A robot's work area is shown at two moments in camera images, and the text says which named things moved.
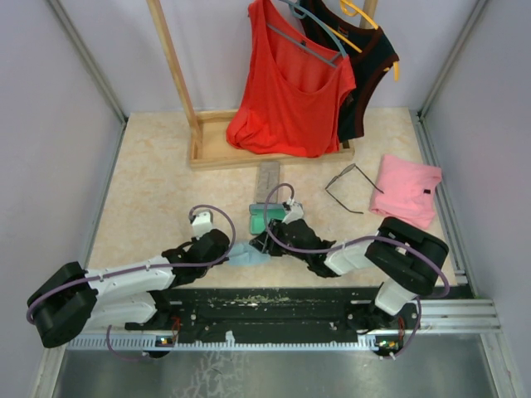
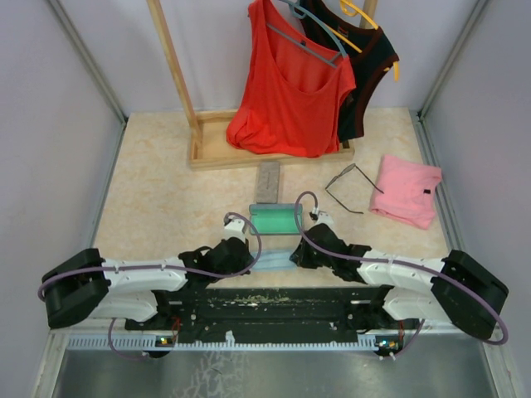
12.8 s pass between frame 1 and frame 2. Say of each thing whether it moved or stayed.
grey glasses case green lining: stayed
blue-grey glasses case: stayed
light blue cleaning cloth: moved
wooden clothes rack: stayed
